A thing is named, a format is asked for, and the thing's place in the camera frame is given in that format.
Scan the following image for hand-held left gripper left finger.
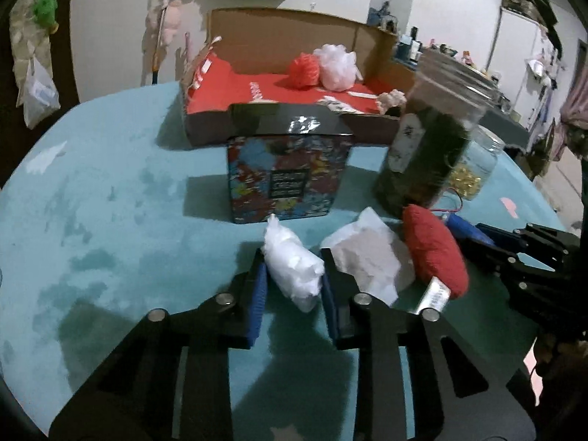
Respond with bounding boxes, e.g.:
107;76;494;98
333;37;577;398
48;250;269;441

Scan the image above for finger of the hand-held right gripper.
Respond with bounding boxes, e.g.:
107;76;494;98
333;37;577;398
475;222;580;258
457;238;566;286

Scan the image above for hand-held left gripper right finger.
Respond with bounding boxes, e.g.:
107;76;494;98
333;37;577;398
320;248;538;441

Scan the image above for white soft tissue packet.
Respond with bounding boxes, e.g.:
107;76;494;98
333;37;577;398
263;214;325;313

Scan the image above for beige crochet toy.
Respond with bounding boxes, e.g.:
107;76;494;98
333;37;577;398
377;91;407;113

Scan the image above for cardboard box with red lining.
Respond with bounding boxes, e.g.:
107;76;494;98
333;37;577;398
179;8;416;148

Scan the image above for red knitted heart cushion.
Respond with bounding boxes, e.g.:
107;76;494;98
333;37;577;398
402;204;470;301

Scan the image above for white tissue paper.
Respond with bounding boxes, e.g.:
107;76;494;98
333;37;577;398
320;207;448;315

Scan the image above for small glass jar gold contents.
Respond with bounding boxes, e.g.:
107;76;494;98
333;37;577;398
448;124;499;202

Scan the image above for large glass jar dark contents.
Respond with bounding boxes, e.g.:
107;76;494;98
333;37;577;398
373;48;499;219

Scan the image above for colourful printed black box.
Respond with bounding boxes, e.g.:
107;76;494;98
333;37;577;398
226;103;354;223

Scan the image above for hanging pink clothes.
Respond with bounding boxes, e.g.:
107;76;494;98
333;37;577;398
549;62;588;161

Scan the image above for white wardrobe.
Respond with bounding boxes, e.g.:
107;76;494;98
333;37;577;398
487;7;559;134

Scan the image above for row of cosmetic bottles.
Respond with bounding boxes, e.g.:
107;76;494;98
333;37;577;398
395;25;515;111

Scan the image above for white mesh bath pouf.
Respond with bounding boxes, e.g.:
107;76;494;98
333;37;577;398
313;44;363;91

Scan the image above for dark storage bag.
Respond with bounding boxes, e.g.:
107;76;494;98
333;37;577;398
501;0;559;28

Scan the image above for red mesh bath pouf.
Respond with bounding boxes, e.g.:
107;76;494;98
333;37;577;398
288;53;321;88

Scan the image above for stick with orange tip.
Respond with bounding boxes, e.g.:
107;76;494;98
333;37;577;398
150;0;172;86

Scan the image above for pink plush toy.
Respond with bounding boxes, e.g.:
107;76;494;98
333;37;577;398
146;0;203;56

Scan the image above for clear plastic bag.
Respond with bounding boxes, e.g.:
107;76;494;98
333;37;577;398
21;55;61;129

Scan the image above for dark brown door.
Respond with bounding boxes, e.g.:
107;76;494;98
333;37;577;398
0;0;81;184

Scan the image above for beige hanging organizer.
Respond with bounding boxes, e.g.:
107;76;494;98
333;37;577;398
9;0;58;83

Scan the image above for green plush toy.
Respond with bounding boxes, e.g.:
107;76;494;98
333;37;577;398
34;0;60;33

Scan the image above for red string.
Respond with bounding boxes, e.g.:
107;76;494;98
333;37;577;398
434;184;465;216

